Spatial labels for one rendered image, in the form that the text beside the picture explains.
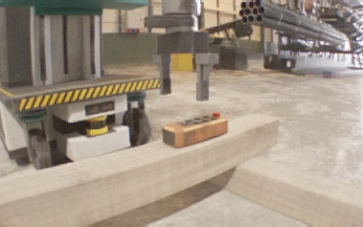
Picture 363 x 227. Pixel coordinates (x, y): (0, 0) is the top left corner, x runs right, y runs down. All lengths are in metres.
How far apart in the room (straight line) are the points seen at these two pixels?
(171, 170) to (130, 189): 0.11
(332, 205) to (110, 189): 0.50
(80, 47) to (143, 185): 0.89
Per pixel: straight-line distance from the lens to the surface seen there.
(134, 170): 0.51
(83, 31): 1.27
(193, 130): 0.60
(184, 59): 7.16
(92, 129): 0.98
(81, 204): 0.49
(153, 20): 0.54
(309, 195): 0.66
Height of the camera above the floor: 0.41
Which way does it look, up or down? 13 degrees down
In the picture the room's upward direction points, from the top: 1 degrees counter-clockwise
